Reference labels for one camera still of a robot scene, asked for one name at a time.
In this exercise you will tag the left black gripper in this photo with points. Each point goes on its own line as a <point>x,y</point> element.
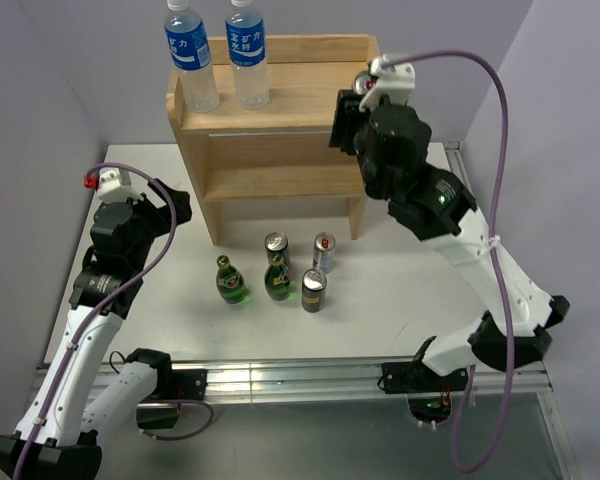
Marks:
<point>162,213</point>

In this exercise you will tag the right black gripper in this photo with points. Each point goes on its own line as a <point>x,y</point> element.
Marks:
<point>346,115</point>

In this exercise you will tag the silver blue can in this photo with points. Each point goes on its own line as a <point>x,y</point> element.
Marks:
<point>324,251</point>
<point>363,83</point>

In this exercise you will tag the green glass bottle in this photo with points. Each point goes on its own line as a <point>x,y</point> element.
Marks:
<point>277,278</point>
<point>229,281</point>

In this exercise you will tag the black gold can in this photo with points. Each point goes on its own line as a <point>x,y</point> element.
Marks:
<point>277,242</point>
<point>314,284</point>

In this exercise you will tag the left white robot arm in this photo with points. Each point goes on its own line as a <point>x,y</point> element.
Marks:
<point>61,436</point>

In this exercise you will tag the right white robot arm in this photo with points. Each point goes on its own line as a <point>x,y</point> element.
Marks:
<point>513,331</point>

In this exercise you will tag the wooden two-tier shelf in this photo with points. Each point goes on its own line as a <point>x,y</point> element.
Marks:
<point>281,150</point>

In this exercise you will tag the right water bottle blue label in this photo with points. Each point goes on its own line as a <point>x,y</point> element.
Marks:
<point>246,40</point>

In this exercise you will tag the water bottle blue label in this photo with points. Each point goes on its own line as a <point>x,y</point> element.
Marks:
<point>191,55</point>
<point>246,40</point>

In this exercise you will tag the left water bottle blue label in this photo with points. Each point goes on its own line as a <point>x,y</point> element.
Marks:
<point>191,55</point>

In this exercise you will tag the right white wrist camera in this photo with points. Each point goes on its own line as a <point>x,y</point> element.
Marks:
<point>396,82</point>

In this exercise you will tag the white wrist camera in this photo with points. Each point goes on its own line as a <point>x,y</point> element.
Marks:
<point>396,82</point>
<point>111,185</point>

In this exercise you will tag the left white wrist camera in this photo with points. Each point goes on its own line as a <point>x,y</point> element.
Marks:
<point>111,185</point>

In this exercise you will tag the right side aluminium rail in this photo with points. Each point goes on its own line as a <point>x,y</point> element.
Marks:
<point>456,162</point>

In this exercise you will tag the aluminium mounting rail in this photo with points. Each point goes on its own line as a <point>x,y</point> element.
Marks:
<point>316,380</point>

